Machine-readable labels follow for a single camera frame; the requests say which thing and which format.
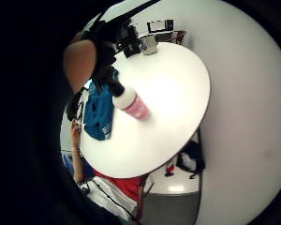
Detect white bottle with pink label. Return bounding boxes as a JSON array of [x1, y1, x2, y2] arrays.
[[111, 82, 152, 121]]

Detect black handheld device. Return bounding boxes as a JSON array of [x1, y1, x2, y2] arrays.
[[66, 88, 86, 124]]

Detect white mug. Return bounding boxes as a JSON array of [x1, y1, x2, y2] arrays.
[[140, 34, 159, 56]]

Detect blue cloth bag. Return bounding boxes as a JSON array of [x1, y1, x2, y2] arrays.
[[82, 68, 120, 142]]

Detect black monitor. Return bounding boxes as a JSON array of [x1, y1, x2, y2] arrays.
[[146, 19, 175, 34]]

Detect red chair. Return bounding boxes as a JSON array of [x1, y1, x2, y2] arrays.
[[172, 29, 188, 46]]

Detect small red and white object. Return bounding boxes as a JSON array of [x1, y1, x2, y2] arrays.
[[164, 157, 178, 178]]

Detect black backpack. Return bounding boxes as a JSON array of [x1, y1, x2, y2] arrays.
[[175, 140, 207, 180]]

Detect black camera on stand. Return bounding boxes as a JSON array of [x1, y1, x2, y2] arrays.
[[116, 22, 145, 59]]

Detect black strap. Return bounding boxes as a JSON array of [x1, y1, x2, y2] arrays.
[[97, 0, 162, 25]]

